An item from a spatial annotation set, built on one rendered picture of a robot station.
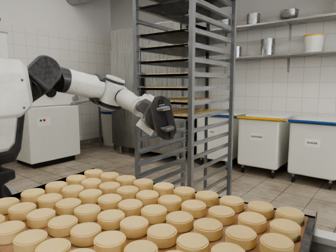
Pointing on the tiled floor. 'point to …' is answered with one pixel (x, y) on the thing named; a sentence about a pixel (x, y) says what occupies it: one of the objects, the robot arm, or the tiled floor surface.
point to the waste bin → (107, 127)
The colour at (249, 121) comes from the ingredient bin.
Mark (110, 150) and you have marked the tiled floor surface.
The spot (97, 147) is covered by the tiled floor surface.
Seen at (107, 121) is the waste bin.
